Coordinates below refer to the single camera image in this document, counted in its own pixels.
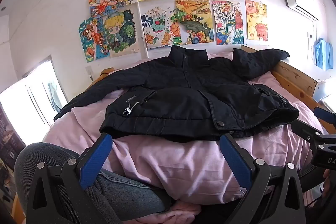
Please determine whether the wooden bed frame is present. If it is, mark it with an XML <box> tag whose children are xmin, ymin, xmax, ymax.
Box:
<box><xmin>88</xmin><ymin>45</ymin><xmax>336</xmax><ymax>119</ymax></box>

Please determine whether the fruit drinks drawing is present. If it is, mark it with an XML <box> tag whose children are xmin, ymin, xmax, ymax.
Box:
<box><xmin>141</xmin><ymin>5</ymin><xmax>182</xmax><ymax>49</ymax></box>

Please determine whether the colourful city drawing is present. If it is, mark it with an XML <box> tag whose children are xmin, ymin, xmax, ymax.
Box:
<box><xmin>211</xmin><ymin>0</ymin><xmax>242</xmax><ymax>45</ymax></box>

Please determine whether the person's right hand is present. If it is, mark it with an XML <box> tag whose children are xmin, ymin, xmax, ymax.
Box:
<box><xmin>321</xmin><ymin>169</ymin><xmax>336</xmax><ymax>199</ymax></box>

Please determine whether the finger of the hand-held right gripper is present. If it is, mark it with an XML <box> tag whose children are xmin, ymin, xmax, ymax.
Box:
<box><xmin>314</xmin><ymin>106</ymin><xmax>336</xmax><ymax>134</ymax></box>
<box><xmin>291</xmin><ymin>119</ymin><xmax>323</xmax><ymax>144</ymax></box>

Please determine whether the blond boy drawing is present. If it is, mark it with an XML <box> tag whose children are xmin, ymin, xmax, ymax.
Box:
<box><xmin>102</xmin><ymin>9</ymin><xmax>140</xmax><ymax>58</ymax></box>

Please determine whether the bright window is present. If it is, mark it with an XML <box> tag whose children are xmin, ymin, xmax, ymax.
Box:
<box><xmin>0</xmin><ymin>55</ymin><xmax>69</xmax><ymax>136</ymax></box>

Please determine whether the dinosaur landscape drawing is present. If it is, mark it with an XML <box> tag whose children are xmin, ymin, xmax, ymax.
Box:
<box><xmin>175</xmin><ymin>0</ymin><xmax>215</xmax><ymax>45</ymax></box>

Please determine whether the dark cluttered shelf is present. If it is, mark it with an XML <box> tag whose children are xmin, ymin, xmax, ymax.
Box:
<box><xmin>0</xmin><ymin>102</ymin><xmax>27</xmax><ymax>188</ymax></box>

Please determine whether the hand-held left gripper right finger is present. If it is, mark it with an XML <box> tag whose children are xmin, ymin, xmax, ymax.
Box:
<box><xmin>219</xmin><ymin>133</ymin><xmax>306</xmax><ymax>224</ymax></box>

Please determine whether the white air conditioner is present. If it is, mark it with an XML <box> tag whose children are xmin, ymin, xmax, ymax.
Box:
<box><xmin>283</xmin><ymin>0</ymin><xmax>321</xmax><ymax>21</ymax></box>

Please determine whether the pink blanket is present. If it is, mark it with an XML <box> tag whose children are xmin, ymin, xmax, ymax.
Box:
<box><xmin>43</xmin><ymin>51</ymin><xmax>328</xmax><ymax>211</ymax></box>

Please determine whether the pigs and chicks drawing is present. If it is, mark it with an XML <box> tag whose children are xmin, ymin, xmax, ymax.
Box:
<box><xmin>245</xmin><ymin>0</ymin><xmax>268</xmax><ymax>42</ymax></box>

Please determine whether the person's leg in grey jeans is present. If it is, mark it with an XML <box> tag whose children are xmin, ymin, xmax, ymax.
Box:
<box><xmin>14</xmin><ymin>142</ymin><xmax>172</xmax><ymax>224</ymax></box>

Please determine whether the mermaid drawing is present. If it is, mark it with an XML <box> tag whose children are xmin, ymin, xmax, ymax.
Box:
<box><xmin>78</xmin><ymin>17</ymin><xmax>111</xmax><ymax>63</ymax></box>

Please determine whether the white cabinet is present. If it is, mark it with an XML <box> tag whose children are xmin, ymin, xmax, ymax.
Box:
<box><xmin>312</xmin><ymin>67</ymin><xmax>336</xmax><ymax>112</ymax></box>

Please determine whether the black padded jacket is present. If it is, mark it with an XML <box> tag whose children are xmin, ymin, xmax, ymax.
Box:
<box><xmin>54</xmin><ymin>46</ymin><xmax>300</xmax><ymax>143</ymax></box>

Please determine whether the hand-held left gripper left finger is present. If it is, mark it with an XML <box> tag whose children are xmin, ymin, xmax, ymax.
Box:
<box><xmin>25</xmin><ymin>132</ymin><xmax>116</xmax><ymax>224</ymax></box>

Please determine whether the blue hanging shirt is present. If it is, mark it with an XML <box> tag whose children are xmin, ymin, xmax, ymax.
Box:
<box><xmin>315</xmin><ymin>38</ymin><xmax>334</xmax><ymax>71</ymax></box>

